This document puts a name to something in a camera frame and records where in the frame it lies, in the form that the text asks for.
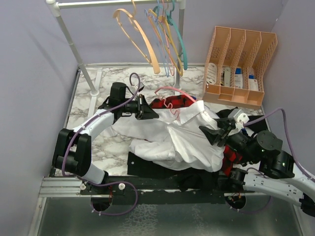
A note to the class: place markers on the white metal clothes rack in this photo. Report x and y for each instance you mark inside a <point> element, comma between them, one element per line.
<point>85,53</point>

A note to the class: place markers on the cream orange hanger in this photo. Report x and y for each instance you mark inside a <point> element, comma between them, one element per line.
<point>150,56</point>

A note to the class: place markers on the white remote in organizer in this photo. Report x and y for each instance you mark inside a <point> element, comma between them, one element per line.
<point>211,77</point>

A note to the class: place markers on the black garment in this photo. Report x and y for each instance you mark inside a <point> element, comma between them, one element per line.
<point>185,179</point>
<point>252,129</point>

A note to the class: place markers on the white blue red box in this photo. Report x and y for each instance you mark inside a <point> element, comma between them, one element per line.
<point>253,83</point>

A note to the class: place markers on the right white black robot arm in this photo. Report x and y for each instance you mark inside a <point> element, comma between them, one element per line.
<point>259,164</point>

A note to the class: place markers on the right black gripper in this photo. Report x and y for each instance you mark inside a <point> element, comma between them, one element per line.
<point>226,125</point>

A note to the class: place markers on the teal hanger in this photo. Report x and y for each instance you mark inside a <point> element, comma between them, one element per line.
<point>170,6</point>

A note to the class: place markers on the yellow hanger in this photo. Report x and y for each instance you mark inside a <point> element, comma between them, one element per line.
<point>179,58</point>

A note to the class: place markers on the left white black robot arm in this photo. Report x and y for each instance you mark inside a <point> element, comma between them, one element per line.
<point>73,151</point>

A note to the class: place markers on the peach plastic file organizer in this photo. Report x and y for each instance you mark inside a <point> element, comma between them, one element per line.
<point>238,48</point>

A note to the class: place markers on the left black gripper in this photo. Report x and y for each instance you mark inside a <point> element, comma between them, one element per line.
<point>143,110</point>

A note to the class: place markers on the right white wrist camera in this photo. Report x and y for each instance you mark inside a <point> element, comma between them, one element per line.
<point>239,117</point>

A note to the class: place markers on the red black plaid shirt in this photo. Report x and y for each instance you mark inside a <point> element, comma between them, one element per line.
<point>230,158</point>

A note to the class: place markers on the white shirt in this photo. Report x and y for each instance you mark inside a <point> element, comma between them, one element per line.
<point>174,142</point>

